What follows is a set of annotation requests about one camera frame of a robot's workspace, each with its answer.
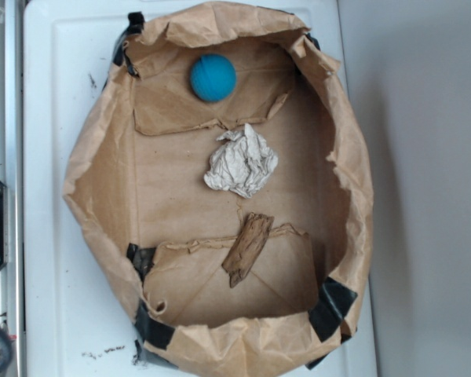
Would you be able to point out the brown paper bag tray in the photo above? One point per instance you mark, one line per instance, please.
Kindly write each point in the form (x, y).
(135, 184)

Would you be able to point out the white plastic tray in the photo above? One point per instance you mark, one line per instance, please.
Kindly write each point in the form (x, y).
(74, 324)

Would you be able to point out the blue ball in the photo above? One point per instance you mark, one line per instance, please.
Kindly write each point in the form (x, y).
(212, 77)

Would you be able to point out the aluminium frame rail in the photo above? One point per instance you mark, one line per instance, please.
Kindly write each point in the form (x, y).
(11, 183)

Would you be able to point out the brown wood chip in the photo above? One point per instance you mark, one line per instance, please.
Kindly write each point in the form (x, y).
(247, 247)

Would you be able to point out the crumpled white paper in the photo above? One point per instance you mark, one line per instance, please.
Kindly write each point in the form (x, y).
(243, 164)

